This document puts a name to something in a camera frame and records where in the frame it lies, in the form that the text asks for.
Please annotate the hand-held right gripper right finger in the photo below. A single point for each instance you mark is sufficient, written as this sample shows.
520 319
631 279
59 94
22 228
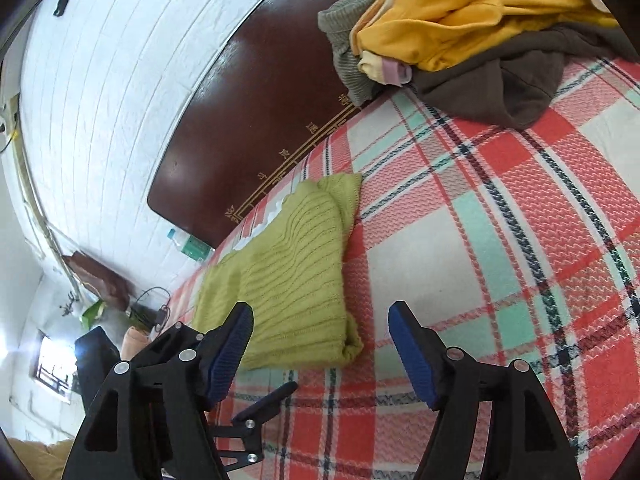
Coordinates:
412 355

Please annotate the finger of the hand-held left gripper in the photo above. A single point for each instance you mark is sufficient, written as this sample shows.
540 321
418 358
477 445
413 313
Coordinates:
170 337
250 425

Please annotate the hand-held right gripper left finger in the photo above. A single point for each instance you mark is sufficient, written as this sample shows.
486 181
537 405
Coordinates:
230 355

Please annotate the green knit sweater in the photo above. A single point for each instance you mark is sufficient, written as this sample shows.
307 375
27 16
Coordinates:
300 270

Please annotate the person's left hand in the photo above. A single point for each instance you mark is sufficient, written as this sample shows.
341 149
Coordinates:
134 342

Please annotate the green plastic bag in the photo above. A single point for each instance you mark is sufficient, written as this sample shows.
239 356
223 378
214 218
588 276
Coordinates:
92 314

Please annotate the barred window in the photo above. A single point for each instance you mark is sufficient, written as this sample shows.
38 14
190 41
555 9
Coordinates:
50 365

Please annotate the brown bag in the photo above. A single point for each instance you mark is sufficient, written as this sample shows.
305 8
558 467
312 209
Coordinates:
105 282

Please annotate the clear water bottle green label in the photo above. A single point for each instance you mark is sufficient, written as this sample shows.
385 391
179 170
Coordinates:
192 247

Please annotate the red plaid blanket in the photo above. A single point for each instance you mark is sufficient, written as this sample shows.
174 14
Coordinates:
500 210

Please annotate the dark brown wooden headboard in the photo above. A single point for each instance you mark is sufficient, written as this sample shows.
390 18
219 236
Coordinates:
250 85

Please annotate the dark brown garment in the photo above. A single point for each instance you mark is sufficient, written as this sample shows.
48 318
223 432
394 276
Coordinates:
500 90

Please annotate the pale yellow pink garment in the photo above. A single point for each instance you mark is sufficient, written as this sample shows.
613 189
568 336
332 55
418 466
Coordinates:
385 70

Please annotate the grey striped sweater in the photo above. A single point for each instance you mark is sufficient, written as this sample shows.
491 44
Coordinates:
345 65

